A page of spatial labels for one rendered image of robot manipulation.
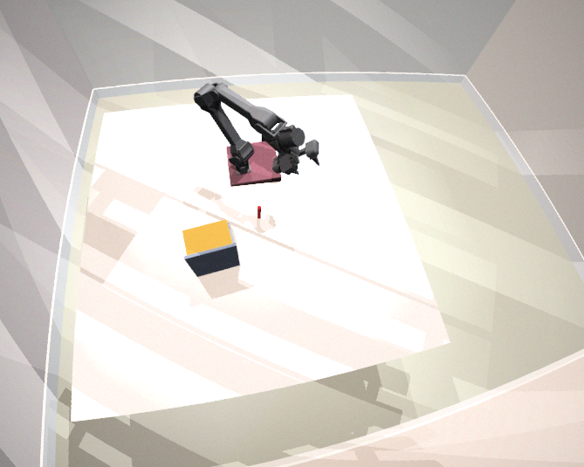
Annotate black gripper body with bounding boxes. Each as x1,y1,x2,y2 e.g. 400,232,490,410
272,139,319,173

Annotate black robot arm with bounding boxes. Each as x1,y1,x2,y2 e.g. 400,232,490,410
193,83,306,175

